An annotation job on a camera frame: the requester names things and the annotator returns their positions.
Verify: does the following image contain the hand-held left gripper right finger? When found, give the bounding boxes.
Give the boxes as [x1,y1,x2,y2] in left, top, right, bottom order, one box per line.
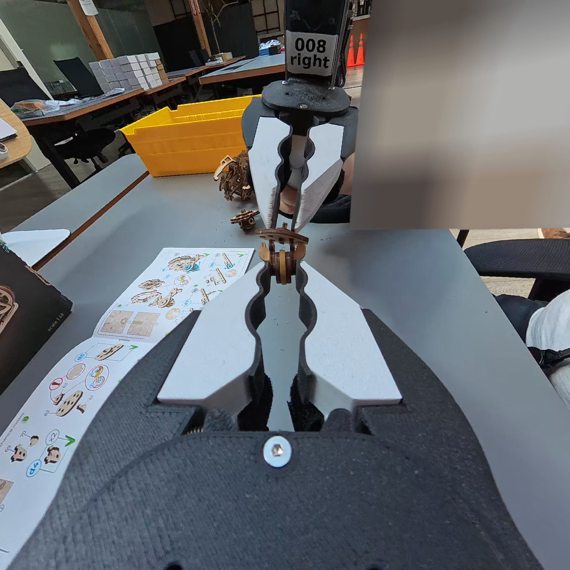
[296,262,403,419]

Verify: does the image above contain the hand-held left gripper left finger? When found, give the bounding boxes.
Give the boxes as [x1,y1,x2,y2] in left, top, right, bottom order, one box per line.
[157,262,268,421]

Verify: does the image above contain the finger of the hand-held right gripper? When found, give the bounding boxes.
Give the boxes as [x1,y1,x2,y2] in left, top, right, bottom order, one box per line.
[247,117,293,230]
[292,122,344,233]

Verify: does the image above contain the oval wooden plate with holes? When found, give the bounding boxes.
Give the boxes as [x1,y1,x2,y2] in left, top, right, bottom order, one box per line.
[257,227,309,246]

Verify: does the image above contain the small wooden hub part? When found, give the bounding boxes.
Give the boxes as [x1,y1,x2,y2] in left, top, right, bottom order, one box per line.
[259,243,306,285]

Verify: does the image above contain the grey desk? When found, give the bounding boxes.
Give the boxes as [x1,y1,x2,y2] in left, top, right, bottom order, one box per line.
[0,153,570,450]

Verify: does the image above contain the dark office desk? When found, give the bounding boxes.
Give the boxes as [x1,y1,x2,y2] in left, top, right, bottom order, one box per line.
[20,77,187,188]

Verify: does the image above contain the person's right hand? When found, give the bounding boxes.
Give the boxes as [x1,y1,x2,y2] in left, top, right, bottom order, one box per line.
[280,185,300,219]

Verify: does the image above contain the wooden gear model assembly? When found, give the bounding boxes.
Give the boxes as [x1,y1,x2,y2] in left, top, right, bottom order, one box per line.
[213,151,254,202]

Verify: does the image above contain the yellow plastic bin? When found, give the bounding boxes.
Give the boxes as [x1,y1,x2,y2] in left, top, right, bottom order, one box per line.
[119,94,262,178]

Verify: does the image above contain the assembly instruction booklet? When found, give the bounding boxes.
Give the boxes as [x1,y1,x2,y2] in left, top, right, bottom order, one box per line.
[0,247,255,566]

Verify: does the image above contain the stack of white boxes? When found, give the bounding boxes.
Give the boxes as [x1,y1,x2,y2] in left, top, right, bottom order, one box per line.
[89,53,169,92]

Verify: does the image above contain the person's black trousers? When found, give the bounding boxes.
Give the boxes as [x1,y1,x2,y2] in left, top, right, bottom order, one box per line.
[494,294,551,353]

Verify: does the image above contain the black office chair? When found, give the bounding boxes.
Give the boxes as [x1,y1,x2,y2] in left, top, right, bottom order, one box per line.
[53,127,117,165]

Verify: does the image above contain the black model kit box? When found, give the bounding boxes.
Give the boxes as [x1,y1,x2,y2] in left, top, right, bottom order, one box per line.
[0,240,73,395]

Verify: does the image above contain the person in white shirt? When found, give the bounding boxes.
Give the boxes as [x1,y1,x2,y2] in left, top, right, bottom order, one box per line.
[525,289,570,401]

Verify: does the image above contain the clear plastic bag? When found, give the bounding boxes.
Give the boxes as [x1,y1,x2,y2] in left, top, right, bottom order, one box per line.
[11,100,59,118]

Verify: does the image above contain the round wooden table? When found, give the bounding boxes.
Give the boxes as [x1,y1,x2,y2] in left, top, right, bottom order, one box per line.
[0,99,33,170]

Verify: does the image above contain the black shoulder strap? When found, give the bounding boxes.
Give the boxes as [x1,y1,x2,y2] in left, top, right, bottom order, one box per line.
[536,347,570,368]

